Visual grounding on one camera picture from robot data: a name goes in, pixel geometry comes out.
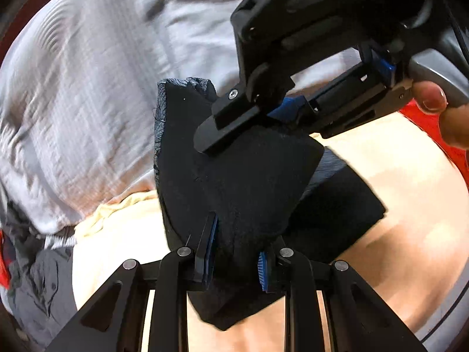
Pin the person's right hand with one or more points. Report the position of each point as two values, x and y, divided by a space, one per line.
432 97

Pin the peach bed sheet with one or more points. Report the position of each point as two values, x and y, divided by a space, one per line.
403 227

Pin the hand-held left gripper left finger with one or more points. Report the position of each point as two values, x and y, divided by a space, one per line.
209 251

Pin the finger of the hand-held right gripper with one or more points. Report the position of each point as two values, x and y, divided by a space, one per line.
227 128
348 102

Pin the dark grey garment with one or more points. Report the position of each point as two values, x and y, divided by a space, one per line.
40 286

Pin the black pants with patterned waistband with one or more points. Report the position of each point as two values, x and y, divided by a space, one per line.
238 190

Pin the red embroidered pillow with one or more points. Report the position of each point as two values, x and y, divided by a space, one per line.
427 124

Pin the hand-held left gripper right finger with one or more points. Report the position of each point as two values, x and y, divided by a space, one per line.
263 271

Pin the red cloth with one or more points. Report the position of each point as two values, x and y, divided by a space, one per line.
3 264

